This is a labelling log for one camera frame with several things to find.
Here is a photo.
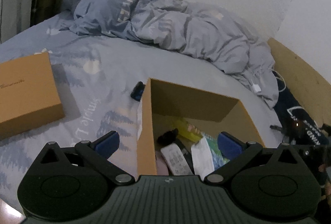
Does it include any green tissue pack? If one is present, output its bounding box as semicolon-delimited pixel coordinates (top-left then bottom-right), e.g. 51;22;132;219
191;133;229;180

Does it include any black blue small object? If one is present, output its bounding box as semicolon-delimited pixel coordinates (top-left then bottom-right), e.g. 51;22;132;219
130;81;145;102

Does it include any orange box lid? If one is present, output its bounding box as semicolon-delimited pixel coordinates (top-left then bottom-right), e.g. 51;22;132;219
0;53;65;139

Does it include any small black usb device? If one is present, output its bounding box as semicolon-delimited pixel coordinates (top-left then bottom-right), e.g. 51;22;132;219
270;125;283;132

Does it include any white remote control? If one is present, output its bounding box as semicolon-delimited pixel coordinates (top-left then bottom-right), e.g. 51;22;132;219
161;143;193;176

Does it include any black printed garment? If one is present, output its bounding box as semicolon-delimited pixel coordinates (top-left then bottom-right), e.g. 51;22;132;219
274;77;329;146

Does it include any open orange cardboard box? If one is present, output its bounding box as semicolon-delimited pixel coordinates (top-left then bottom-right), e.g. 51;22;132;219
137;78;263;175

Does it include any wooden headboard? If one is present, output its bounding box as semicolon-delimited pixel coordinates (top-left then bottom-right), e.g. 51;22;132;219
267;37;331;128

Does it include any grey blue crumpled duvet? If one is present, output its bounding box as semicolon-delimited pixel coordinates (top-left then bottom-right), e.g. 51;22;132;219
62;0;278;108

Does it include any grey storage cabinet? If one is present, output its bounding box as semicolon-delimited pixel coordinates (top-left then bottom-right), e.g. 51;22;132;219
1;0;32;43

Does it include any white charger cable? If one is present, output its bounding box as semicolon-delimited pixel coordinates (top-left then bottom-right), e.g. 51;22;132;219
249;63;287;94

